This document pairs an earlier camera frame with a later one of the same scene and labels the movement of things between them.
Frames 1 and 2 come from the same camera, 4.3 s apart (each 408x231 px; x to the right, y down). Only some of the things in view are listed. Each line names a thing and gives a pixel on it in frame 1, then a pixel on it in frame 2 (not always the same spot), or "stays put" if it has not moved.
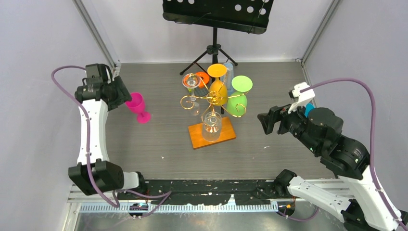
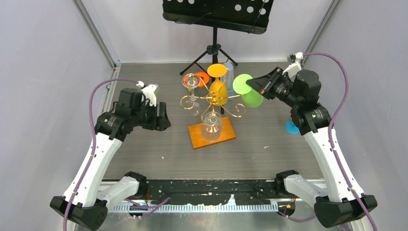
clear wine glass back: (191, 81) stays put
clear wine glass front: (211, 126) stays put
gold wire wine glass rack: (214, 129) stays put
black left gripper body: (120, 94) to (146, 116)
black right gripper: (276, 112) to (275, 76)
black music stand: (251, 16) stays put
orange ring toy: (206, 79) stays put
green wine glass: (237, 101) to (250, 97)
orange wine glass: (218, 95) stays put
